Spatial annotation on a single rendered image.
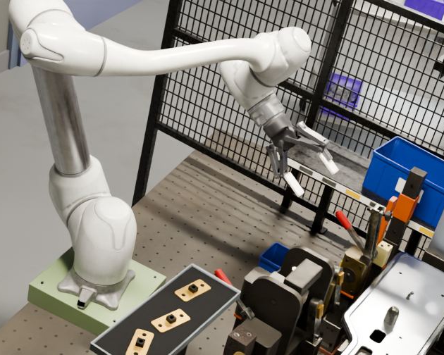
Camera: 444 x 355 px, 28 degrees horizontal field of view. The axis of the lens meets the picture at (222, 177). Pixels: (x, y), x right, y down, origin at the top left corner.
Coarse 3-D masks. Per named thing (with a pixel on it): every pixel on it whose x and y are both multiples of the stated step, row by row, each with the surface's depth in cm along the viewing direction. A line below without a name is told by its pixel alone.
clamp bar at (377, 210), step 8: (368, 208) 235; (376, 208) 233; (376, 216) 232; (384, 216) 233; (376, 224) 233; (368, 232) 236; (376, 232) 238; (368, 240) 237; (376, 240) 239; (368, 248) 238
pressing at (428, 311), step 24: (408, 264) 252; (384, 288) 240; (408, 288) 243; (432, 288) 245; (360, 312) 230; (384, 312) 232; (408, 312) 234; (432, 312) 236; (360, 336) 222; (408, 336) 226; (432, 336) 228
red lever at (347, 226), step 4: (336, 212) 240; (340, 212) 240; (336, 216) 240; (340, 216) 240; (344, 216) 240; (340, 220) 240; (344, 220) 240; (348, 220) 240; (344, 224) 240; (348, 224) 240; (348, 228) 240; (352, 228) 241; (348, 232) 240; (352, 232) 240; (356, 232) 241; (352, 236) 240; (356, 236) 240; (356, 240) 240; (360, 240) 240; (360, 244) 240; (364, 244) 241; (360, 248) 240; (372, 256) 240
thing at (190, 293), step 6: (192, 282) 200; (198, 282) 200; (204, 282) 201; (186, 288) 198; (192, 288) 197; (198, 288) 198; (204, 288) 199; (210, 288) 200; (180, 294) 196; (186, 294) 196; (192, 294) 197; (198, 294) 197; (186, 300) 195
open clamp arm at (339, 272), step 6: (336, 270) 225; (342, 270) 227; (336, 276) 225; (342, 276) 226; (336, 282) 225; (342, 282) 227; (336, 288) 227; (336, 294) 228; (330, 300) 228; (336, 300) 229; (330, 306) 229; (336, 306) 230
